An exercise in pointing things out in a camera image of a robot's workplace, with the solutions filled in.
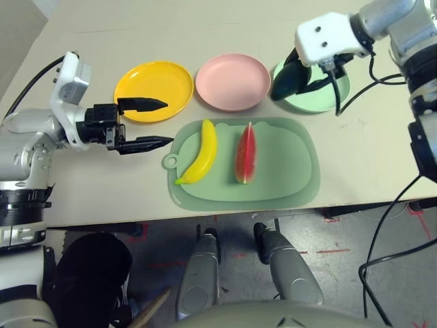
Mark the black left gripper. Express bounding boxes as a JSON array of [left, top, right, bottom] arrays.
[[75, 97, 175, 155]]

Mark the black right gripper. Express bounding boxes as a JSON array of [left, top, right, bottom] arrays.
[[284, 47, 354, 96]]

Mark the dark green toy avocado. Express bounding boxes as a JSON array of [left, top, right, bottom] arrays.
[[270, 61, 312, 102]]

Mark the yellow toy banana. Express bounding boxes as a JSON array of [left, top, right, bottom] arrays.
[[174, 118, 219, 186]]

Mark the toy watermelon slice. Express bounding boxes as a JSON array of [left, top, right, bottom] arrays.
[[234, 122, 258, 185]]

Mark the mint green plastic plate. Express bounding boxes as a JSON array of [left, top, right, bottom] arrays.
[[271, 57, 352, 114]]

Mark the yellow plastic plate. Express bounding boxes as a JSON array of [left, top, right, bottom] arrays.
[[113, 60, 195, 124]]

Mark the pink plastic plate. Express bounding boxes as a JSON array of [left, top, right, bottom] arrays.
[[195, 53, 272, 113]]

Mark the green cutting board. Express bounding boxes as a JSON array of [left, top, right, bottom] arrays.
[[160, 117, 322, 212]]

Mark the grey robot left leg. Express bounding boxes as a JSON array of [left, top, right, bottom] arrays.
[[175, 225, 221, 322]]

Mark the grey robot leg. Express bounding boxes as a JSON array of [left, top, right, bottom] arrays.
[[175, 225, 221, 322], [254, 221, 324, 307]]

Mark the wooden stick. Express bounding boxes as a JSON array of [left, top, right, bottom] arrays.
[[131, 288, 171, 328]]

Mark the grey robot right leg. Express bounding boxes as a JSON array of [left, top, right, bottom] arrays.
[[254, 221, 324, 307]]

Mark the light grey robot torso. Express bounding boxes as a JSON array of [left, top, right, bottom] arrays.
[[175, 299, 397, 328]]

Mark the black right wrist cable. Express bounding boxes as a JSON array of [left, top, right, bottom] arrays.
[[319, 51, 410, 117]]

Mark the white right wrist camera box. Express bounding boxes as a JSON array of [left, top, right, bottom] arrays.
[[294, 12, 372, 68]]

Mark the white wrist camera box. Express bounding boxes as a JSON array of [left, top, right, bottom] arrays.
[[48, 51, 93, 151], [294, 12, 372, 68]]

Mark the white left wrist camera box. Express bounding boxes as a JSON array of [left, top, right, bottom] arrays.
[[48, 51, 93, 151]]

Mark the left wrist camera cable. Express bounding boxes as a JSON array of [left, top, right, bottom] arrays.
[[3, 56, 66, 124]]

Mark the black floor cable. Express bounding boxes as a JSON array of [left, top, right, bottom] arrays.
[[358, 174, 437, 327]]

